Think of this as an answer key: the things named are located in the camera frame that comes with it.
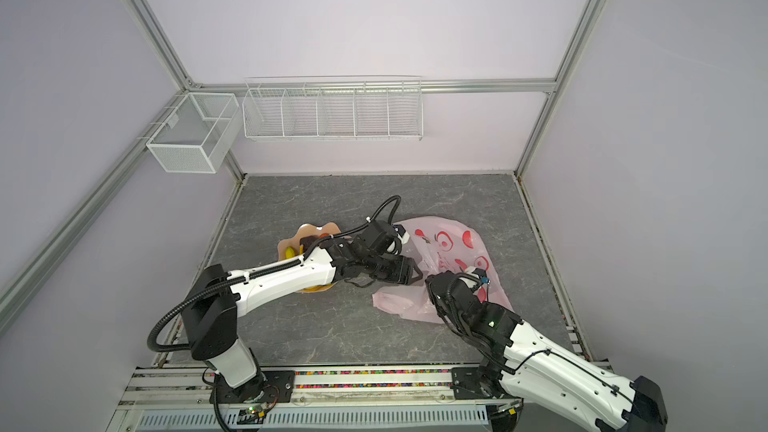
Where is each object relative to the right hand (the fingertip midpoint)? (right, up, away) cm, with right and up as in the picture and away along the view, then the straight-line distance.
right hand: (424, 275), depth 76 cm
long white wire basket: (-12, +52, +28) cm, 60 cm away
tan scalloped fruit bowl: (-38, +9, +22) cm, 45 cm away
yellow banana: (-41, +3, +17) cm, 44 cm away
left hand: (-2, -2, 0) cm, 3 cm away
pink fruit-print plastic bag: (+7, +6, +15) cm, 18 cm away
